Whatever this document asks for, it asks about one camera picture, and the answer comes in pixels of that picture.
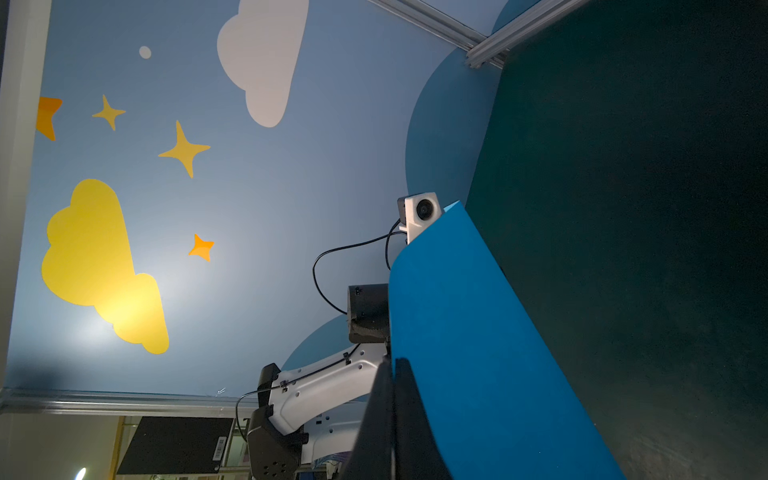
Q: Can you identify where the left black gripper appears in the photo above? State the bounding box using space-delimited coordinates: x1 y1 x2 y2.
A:
347 283 390 344

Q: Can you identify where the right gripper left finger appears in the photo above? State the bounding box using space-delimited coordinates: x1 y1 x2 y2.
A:
341 358 394 480

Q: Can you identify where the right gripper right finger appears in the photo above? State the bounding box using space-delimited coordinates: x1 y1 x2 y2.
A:
394 358 452 480

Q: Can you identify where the blue square paper sheet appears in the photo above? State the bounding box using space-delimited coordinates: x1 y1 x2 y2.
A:
389 203 622 479

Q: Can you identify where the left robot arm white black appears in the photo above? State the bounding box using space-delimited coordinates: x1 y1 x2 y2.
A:
241 283 390 479

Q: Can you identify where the black monitor with label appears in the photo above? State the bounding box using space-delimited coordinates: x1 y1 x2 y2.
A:
117 417 234 475

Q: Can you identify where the back horizontal aluminium bar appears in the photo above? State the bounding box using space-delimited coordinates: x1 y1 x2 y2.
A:
466 0 588 68

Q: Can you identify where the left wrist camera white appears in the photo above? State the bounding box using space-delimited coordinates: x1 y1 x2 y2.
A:
397 192 443 244

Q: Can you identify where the left slanted aluminium post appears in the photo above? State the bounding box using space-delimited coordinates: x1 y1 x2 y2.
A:
370 0 488 69

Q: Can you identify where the slanted aluminium post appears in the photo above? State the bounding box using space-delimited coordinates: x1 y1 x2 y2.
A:
370 0 488 69
1 388 258 418

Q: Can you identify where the right slanted aluminium post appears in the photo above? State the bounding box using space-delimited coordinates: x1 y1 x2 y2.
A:
1 388 258 418

